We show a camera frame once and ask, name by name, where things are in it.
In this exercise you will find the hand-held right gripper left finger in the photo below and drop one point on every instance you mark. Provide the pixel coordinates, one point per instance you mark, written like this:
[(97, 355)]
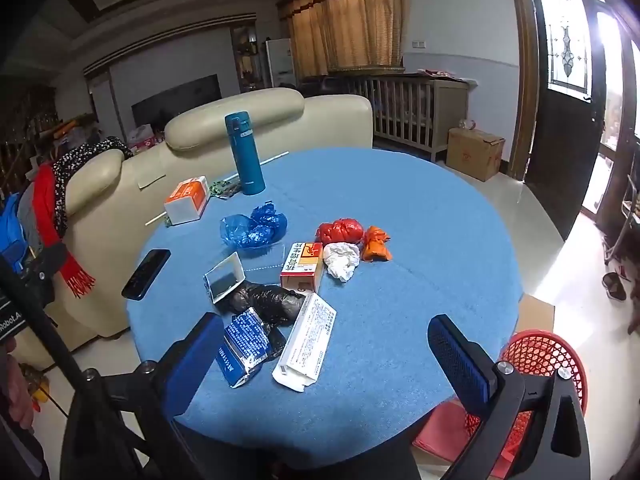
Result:
[(192, 360)]

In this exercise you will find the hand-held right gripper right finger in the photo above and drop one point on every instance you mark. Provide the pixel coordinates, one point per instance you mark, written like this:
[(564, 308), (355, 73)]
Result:
[(460, 360)]

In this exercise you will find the blue and white packet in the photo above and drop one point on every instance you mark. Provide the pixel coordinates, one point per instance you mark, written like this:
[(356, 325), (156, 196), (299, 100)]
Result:
[(245, 345)]

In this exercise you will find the red plastic mesh basket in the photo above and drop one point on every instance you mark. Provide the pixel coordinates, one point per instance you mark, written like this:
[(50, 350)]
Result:
[(540, 355)]

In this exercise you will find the small white box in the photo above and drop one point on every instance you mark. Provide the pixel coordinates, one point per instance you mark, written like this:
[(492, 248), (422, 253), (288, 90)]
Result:
[(222, 280)]

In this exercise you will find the black plastic bag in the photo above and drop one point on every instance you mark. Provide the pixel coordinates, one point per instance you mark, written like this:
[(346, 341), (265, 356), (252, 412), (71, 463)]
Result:
[(270, 302)]

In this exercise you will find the long white carton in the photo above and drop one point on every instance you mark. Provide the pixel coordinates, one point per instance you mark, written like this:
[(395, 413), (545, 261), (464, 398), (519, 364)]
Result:
[(305, 345)]

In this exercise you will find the clear plastic sheet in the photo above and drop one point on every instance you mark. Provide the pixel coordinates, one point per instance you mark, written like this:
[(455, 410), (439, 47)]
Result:
[(262, 257)]

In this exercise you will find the red and yellow medicine box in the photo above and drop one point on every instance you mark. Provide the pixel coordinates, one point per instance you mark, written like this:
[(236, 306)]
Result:
[(300, 270)]

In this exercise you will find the orange plastic bag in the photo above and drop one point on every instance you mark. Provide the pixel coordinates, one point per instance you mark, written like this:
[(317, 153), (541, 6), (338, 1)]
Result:
[(376, 247)]

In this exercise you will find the blue plastic bag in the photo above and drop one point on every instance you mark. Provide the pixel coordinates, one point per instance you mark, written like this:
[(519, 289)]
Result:
[(260, 225)]

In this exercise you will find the white tissue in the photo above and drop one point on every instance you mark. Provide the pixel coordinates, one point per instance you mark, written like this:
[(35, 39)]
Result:
[(342, 260)]

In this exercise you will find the red plastic bag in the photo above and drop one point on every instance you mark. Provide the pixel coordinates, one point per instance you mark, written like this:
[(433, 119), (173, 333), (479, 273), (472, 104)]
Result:
[(340, 232)]

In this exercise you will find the person's left hand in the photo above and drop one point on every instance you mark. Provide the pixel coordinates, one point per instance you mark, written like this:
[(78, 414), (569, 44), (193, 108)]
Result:
[(12, 390)]

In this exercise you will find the colourful floor toy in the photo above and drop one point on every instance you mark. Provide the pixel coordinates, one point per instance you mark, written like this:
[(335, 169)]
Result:
[(39, 395)]

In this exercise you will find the large cardboard box red print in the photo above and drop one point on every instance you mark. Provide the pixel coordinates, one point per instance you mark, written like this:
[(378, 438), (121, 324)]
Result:
[(537, 312)]

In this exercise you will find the black smartphone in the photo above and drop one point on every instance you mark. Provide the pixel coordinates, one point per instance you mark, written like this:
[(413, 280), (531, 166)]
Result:
[(145, 275)]

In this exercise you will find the pile of hanging clothes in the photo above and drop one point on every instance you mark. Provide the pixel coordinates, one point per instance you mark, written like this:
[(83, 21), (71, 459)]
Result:
[(12, 225)]

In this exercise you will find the red fringed scarf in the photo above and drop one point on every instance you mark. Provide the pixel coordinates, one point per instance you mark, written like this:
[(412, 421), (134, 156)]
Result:
[(47, 200)]

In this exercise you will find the orange and white box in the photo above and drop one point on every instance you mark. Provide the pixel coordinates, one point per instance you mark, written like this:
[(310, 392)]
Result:
[(187, 205)]

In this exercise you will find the blue tablecloth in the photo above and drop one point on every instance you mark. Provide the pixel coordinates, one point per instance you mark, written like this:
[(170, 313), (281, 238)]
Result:
[(400, 210)]

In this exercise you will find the pair of dark slippers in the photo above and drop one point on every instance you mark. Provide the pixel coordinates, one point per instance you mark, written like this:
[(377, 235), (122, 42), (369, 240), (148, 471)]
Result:
[(614, 287)]

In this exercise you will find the green patterned packet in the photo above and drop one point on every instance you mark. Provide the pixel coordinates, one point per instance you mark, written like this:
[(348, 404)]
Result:
[(222, 189)]

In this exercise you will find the black floral scarf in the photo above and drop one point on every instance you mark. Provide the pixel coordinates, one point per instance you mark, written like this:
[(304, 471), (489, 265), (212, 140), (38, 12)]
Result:
[(100, 147)]

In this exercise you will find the small brown cardboard box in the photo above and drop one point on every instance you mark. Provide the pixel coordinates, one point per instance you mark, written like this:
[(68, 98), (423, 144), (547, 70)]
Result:
[(472, 157)]

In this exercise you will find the teal thermos bottle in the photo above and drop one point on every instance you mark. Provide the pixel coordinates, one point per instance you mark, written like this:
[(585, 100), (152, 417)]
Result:
[(247, 160)]

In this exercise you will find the white stick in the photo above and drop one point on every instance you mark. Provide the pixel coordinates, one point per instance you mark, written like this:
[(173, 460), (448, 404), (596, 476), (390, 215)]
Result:
[(275, 157)]

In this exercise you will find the dark door with glass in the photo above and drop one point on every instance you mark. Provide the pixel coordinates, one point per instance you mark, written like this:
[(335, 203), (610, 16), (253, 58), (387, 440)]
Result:
[(560, 160)]

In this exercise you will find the pink patterned box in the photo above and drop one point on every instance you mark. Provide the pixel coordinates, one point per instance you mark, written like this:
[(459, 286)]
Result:
[(142, 139)]

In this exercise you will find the wooden baby crib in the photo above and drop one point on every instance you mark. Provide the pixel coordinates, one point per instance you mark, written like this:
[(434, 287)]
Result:
[(400, 110)]

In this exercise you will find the black television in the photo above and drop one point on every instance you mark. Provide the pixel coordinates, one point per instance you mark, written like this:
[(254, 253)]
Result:
[(175, 100)]

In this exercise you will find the cream leather sofa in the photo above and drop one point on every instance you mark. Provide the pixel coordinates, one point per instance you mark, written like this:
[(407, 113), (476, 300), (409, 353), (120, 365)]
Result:
[(280, 110)]

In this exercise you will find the wooden display cabinet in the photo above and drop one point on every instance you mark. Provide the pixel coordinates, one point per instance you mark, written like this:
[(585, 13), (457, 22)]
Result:
[(247, 60)]

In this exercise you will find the white standing air conditioner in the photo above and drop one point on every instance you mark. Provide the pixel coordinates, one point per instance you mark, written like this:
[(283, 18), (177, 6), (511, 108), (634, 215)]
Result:
[(280, 62)]

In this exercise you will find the tan curtain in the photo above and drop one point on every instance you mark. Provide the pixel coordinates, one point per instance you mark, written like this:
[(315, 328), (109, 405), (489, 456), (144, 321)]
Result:
[(345, 25)]

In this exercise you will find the metal frame chair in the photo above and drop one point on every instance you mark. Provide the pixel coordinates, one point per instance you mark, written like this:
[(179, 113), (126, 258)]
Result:
[(630, 210)]

